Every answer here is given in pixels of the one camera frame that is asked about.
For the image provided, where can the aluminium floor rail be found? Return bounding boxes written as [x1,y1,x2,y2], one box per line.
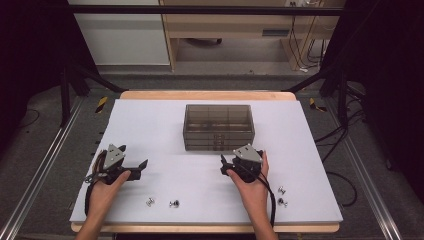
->
[323,96,405,240]
[0,96,85,240]

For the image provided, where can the black metal stand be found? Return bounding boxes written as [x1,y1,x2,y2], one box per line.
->
[59,62,127,128]
[282,65,350,128]

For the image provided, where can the person's left hand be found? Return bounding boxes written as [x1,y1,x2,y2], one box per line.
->
[87,169,132,215]

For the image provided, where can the yellow-handled tool left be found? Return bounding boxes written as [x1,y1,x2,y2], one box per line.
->
[95,96,109,114]

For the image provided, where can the yellow-handled tool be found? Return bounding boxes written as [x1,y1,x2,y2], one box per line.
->
[95,96,109,114]
[308,97,328,113]

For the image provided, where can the person's right hand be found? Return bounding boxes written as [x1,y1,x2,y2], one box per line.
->
[227,151,272,215]

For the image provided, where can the yellow-handled tool right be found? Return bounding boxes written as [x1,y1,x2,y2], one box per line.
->
[308,97,328,113]

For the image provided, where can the smoky transparent drawer box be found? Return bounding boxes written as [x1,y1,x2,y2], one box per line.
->
[182,104,256,152]

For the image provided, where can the black floor cables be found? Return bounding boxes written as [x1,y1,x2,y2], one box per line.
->
[314,81,367,208]

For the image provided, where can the black horizontal frame bar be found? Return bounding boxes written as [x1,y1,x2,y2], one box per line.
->
[65,4,345,17]

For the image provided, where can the white cabinet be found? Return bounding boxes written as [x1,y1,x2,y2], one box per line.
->
[67,0,171,66]

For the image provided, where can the light wooden desk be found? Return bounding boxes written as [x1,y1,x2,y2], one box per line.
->
[158,0,346,72]

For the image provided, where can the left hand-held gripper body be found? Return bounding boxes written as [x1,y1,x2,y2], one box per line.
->
[98,143,141,184]

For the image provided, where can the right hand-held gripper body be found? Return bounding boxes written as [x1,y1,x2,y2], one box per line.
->
[232,143,264,184]

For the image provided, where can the hand-held gripper cable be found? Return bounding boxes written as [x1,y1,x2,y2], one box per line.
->
[244,164,277,228]
[84,149,108,217]

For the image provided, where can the cables under desk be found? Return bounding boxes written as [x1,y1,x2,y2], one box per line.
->
[287,14,330,73]

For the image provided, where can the white table mat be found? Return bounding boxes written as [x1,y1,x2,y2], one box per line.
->
[69,98,344,224]

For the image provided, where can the black curtain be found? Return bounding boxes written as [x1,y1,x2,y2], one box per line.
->
[0,0,99,154]
[321,0,424,204]

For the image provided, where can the wooden table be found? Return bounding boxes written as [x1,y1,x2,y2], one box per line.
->
[70,90,341,234]

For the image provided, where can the white power strip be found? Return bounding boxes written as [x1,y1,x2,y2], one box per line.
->
[284,0,322,8]

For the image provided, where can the left hand-held gripper cable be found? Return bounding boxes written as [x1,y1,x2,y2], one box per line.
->
[84,149,108,217]

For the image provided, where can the thin black floor cable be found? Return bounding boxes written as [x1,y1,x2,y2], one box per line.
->
[17,108,41,130]

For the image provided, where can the right hand-held gripper cable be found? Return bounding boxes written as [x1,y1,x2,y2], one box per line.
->
[244,164,277,228]

